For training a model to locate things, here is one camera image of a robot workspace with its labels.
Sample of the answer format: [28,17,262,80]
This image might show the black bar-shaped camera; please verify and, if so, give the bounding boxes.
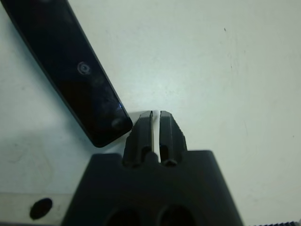
[0,0,133,148]

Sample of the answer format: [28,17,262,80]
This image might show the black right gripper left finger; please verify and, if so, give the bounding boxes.
[121,110,155,168]

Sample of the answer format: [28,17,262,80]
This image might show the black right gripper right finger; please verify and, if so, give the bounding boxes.
[158,110,188,167]

